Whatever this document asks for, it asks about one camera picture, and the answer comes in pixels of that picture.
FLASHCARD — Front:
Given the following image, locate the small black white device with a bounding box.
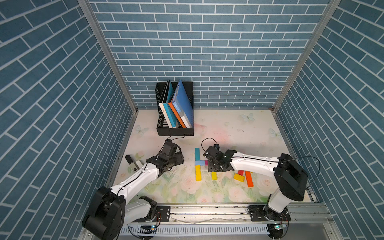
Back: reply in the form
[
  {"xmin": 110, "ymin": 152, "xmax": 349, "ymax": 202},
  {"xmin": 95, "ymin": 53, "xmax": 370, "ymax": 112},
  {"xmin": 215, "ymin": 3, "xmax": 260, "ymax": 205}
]
[{"xmin": 125, "ymin": 155, "xmax": 139, "ymax": 172}]

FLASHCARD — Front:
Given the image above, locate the white slotted cable duct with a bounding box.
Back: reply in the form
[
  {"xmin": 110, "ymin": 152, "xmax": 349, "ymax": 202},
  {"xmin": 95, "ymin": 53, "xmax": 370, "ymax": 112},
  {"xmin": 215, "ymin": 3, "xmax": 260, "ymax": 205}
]
[{"xmin": 120, "ymin": 224, "xmax": 270, "ymax": 237}]

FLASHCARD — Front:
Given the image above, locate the yellow long block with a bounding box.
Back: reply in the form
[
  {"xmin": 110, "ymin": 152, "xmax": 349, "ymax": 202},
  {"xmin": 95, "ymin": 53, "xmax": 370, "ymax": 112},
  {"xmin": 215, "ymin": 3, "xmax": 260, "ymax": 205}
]
[{"xmin": 195, "ymin": 165, "xmax": 202, "ymax": 182}]

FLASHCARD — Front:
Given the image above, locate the black mesh file holder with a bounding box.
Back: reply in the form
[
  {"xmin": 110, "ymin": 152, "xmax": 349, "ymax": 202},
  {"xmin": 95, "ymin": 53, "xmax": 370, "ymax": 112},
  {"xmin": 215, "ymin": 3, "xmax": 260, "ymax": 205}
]
[{"xmin": 155, "ymin": 81, "xmax": 194, "ymax": 137}]

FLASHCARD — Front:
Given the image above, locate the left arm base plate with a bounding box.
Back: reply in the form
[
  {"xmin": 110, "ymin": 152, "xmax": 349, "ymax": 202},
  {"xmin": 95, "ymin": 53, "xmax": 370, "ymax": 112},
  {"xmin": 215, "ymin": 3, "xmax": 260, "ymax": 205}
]
[{"xmin": 133, "ymin": 206, "xmax": 171, "ymax": 223}]

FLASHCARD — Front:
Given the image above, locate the aluminium mounting rail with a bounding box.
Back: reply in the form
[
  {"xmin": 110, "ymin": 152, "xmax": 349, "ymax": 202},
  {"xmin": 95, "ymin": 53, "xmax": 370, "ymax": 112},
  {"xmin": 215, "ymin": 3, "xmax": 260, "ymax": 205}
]
[{"xmin": 158, "ymin": 202, "xmax": 334, "ymax": 225}]

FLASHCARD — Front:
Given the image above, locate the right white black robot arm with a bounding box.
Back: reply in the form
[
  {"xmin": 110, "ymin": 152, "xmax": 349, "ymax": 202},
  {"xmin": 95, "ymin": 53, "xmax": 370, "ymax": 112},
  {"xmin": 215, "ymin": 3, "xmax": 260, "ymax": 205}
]
[{"xmin": 203, "ymin": 146, "xmax": 308, "ymax": 221}]

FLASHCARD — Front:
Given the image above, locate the white book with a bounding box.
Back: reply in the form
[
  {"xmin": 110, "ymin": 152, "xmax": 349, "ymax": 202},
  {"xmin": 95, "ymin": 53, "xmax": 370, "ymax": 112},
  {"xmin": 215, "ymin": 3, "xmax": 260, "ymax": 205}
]
[{"xmin": 159, "ymin": 80, "xmax": 172, "ymax": 128}]

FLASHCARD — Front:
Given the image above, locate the large blue folder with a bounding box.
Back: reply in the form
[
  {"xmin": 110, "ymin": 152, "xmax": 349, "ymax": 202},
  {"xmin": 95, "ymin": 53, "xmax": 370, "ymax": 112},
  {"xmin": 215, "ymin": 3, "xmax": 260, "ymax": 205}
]
[{"xmin": 171, "ymin": 81, "xmax": 194, "ymax": 128}]

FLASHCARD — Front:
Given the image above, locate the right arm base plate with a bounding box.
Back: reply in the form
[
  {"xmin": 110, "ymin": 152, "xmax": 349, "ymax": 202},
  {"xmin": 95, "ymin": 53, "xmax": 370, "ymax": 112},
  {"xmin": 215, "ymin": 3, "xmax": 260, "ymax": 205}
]
[{"xmin": 247, "ymin": 205, "xmax": 291, "ymax": 222}]

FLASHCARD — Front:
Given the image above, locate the teal book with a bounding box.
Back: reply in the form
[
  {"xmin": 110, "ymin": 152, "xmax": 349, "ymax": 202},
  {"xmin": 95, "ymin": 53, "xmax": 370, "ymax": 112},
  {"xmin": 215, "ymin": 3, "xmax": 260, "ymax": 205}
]
[{"xmin": 164, "ymin": 81, "xmax": 180, "ymax": 128}]

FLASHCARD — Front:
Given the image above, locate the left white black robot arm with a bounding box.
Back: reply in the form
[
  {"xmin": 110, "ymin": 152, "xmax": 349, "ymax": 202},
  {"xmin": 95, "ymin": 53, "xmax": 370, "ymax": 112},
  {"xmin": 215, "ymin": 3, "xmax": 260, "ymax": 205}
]
[{"xmin": 82, "ymin": 139, "xmax": 184, "ymax": 240}]

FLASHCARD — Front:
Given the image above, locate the orange book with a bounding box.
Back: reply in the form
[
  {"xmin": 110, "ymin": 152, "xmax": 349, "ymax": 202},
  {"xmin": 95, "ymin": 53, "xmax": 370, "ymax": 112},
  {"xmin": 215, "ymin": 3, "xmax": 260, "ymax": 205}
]
[{"xmin": 168, "ymin": 102, "xmax": 186, "ymax": 128}]

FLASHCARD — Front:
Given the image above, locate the teal long block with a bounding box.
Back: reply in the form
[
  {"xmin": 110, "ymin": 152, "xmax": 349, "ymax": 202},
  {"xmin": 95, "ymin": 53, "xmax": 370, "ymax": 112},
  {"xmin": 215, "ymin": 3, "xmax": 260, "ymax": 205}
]
[{"xmin": 195, "ymin": 148, "xmax": 200, "ymax": 162}]

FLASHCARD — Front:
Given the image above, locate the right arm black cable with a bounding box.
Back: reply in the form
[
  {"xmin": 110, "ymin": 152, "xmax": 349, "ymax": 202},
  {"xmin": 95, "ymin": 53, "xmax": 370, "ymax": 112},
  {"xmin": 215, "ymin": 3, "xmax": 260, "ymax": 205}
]
[{"xmin": 284, "ymin": 155, "xmax": 321, "ymax": 190}]

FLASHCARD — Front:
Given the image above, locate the light blue block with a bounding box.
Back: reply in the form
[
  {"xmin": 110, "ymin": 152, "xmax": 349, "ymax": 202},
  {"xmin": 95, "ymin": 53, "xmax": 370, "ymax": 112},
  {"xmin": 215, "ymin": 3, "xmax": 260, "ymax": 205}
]
[{"xmin": 195, "ymin": 161, "xmax": 206, "ymax": 166}]

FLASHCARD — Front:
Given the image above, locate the orange long block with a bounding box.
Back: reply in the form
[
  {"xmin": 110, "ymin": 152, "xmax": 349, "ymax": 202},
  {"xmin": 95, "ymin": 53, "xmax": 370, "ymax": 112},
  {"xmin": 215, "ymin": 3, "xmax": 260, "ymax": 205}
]
[{"xmin": 245, "ymin": 171, "xmax": 254, "ymax": 188}]

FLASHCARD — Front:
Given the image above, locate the yellow small block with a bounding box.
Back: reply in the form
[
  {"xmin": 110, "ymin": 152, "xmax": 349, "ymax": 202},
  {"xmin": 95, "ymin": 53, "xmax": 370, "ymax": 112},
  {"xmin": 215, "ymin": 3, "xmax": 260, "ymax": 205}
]
[{"xmin": 234, "ymin": 174, "xmax": 245, "ymax": 183}]

